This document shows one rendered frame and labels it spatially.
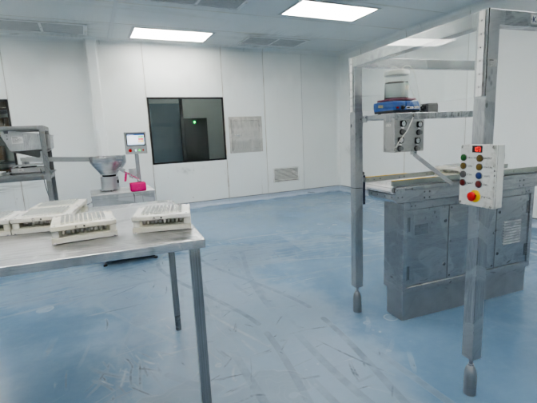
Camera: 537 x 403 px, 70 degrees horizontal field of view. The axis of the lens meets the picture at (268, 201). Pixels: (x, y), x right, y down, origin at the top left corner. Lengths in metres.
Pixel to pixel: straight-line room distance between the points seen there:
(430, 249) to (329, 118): 5.99
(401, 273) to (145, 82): 5.58
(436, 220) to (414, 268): 0.36
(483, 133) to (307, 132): 6.48
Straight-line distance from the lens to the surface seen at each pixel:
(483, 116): 1.87
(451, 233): 2.92
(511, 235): 3.36
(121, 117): 7.04
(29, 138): 5.02
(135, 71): 7.15
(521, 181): 3.26
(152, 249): 1.50
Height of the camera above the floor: 1.29
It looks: 10 degrees down
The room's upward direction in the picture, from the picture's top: 3 degrees counter-clockwise
